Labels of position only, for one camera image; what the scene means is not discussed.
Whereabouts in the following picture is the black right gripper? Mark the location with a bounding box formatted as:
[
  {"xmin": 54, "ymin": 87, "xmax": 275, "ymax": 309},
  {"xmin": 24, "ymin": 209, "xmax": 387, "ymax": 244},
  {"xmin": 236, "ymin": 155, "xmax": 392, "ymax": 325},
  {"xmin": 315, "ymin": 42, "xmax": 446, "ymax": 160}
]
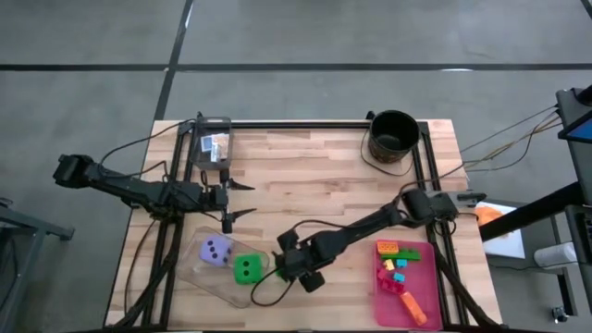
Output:
[{"xmin": 277, "ymin": 229, "xmax": 327, "ymax": 293}]

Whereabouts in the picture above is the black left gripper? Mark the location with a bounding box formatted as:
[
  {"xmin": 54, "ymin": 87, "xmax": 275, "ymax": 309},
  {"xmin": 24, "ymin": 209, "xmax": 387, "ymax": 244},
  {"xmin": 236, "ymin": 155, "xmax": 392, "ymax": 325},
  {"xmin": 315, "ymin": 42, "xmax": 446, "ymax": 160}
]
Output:
[{"xmin": 205, "ymin": 168, "xmax": 257, "ymax": 235}]

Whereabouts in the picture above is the purple foam die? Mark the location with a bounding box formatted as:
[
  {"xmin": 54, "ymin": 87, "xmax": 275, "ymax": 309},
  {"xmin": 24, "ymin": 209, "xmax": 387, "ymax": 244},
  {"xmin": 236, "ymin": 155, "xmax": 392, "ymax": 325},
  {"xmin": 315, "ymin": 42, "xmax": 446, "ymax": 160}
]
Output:
[{"xmin": 199, "ymin": 234, "xmax": 234, "ymax": 267}]

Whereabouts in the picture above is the green foam die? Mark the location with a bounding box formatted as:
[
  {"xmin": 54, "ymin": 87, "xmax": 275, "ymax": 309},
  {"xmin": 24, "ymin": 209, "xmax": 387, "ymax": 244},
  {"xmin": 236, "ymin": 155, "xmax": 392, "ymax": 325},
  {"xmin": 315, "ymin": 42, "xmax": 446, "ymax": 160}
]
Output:
[{"xmin": 233, "ymin": 254, "xmax": 265, "ymax": 286}]

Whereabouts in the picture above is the clear plastic bin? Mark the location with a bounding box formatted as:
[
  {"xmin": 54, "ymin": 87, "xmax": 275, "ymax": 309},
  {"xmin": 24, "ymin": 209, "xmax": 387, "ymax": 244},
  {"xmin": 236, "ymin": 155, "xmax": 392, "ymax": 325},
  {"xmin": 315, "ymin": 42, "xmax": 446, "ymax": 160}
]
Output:
[{"xmin": 175, "ymin": 225, "xmax": 270, "ymax": 309}]

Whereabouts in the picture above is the long green toy brick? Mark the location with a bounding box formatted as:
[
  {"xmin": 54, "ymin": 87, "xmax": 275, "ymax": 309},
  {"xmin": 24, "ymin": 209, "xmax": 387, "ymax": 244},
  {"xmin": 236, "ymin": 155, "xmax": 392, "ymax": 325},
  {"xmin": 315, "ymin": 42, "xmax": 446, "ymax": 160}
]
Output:
[{"xmin": 381, "ymin": 248, "xmax": 422, "ymax": 262}]

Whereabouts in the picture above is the orange toy brick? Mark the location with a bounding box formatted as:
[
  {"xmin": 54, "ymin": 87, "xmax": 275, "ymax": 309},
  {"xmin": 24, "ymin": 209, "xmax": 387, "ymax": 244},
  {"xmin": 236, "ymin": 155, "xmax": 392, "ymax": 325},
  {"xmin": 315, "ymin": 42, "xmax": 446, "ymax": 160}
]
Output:
[{"xmin": 400, "ymin": 290, "xmax": 429, "ymax": 327}]

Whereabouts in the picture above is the grey translucent plastic bin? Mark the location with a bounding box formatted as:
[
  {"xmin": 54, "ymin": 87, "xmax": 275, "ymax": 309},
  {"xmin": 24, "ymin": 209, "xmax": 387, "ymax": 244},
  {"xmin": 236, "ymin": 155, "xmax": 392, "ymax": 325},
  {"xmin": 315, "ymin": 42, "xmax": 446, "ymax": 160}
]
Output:
[{"xmin": 189, "ymin": 116, "xmax": 234, "ymax": 171}]

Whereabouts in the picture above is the pink plastic tray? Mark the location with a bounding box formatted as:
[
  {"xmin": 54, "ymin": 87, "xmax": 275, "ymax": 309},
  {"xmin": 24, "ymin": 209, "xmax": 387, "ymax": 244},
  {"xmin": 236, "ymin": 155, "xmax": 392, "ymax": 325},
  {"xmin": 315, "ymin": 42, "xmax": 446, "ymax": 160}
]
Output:
[{"xmin": 372, "ymin": 239, "xmax": 444, "ymax": 331}]

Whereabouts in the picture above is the black pumpkin face bucket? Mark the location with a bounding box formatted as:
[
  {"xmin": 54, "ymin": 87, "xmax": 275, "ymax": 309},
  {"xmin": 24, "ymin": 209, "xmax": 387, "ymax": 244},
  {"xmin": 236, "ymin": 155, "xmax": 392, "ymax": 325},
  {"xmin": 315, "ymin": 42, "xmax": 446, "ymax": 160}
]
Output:
[{"xmin": 367, "ymin": 109, "xmax": 421, "ymax": 164}]

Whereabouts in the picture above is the orange object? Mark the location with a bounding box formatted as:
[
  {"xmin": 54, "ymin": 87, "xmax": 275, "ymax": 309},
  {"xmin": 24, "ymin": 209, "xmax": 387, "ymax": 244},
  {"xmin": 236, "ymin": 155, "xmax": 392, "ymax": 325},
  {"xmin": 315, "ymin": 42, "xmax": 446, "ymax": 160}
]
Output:
[{"xmin": 477, "ymin": 206, "xmax": 506, "ymax": 228}]

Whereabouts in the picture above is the grey side table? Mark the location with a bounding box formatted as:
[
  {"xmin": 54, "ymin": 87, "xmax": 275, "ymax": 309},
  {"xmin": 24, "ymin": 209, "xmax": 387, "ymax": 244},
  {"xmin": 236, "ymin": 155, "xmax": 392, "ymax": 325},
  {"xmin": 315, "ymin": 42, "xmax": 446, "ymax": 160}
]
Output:
[{"xmin": 0, "ymin": 197, "xmax": 75, "ymax": 333}]

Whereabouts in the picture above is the white paper sheet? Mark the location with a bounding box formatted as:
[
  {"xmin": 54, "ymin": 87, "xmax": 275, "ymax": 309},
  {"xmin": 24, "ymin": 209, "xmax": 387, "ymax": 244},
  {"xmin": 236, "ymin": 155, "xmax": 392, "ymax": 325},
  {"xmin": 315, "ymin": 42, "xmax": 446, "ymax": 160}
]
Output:
[{"xmin": 478, "ymin": 203, "xmax": 527, "ymax": 260}]

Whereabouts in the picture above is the black bar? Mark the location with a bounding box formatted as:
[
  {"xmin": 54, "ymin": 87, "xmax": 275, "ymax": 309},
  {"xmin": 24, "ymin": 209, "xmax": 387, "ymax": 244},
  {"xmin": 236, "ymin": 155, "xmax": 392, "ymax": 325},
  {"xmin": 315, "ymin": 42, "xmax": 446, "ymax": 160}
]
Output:
[{"xmin": 478, "ymin": 182, "xmax": 592, "ymax": 242}]

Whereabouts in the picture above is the paper towel roll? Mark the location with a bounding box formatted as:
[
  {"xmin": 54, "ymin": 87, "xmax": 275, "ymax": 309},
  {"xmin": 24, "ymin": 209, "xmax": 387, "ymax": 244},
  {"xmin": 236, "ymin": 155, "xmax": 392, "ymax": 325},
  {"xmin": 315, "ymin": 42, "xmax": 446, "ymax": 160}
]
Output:
[{"xmin": 533, "ymin": 240, "xmax": 579, "ymax": 269}]

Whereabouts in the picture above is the black equipment stand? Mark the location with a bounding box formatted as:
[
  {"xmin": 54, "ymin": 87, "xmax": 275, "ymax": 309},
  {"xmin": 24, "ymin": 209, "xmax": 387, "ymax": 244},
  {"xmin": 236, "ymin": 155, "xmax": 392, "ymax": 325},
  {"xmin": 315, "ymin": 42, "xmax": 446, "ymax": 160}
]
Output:
[{"xmin": 554, "ymin": 85, "xmax": 592, "ymax": 320}]

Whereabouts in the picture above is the blue tablet screen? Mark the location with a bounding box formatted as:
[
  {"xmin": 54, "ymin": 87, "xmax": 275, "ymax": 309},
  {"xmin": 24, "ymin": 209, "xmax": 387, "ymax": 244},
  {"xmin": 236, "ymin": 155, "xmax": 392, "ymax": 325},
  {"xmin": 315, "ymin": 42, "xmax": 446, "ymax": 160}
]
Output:
[{"xmin": 557, "ymin": 117, "xmax": 592, "ymax": 144}]

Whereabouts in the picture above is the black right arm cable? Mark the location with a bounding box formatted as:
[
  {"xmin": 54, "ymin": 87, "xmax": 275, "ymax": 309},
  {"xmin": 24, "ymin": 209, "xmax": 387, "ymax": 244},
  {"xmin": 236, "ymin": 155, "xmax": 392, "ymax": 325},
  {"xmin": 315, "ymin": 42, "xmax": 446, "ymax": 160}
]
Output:
[{"xmin": 250, "ymin": 265, "xmax": 298, "ymax": 308}]

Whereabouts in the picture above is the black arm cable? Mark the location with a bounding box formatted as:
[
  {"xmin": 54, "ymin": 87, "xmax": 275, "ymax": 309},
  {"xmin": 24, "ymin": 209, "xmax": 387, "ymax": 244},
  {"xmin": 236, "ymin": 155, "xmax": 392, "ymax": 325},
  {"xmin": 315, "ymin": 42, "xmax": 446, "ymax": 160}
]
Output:
[
  {"xmin": 99, "ymin": 117, "xmax": 195, "ymax": 184},
  {"xmin": 250, "ymin": 265, "xmax": 298, "ymax": 308}
]

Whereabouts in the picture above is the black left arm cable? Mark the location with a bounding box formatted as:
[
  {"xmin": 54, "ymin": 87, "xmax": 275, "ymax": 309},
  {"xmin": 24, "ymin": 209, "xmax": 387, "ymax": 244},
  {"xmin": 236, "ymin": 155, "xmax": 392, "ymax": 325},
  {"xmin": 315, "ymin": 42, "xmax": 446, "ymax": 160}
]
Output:
[{"xmin": 99, "ymin": 117, "xmax": 195, "ymax": 184}]

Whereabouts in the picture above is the black bucket cable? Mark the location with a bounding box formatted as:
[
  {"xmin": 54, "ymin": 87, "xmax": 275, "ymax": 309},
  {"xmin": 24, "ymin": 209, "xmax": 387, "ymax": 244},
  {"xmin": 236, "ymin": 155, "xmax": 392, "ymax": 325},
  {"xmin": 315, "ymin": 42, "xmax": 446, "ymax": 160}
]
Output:
[{"xmin": 359, "ymin": 129, "xmax": 416, "ymax": 179}]

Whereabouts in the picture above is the thin tan cable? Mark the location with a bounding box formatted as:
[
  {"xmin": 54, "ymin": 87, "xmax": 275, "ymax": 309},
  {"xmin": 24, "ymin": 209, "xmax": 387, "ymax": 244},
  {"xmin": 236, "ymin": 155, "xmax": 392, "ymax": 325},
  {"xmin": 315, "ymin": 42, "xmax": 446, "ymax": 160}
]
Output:
[{"xmin": 460, "ymin": 105, "xmax": 563, "ymax": 173}]

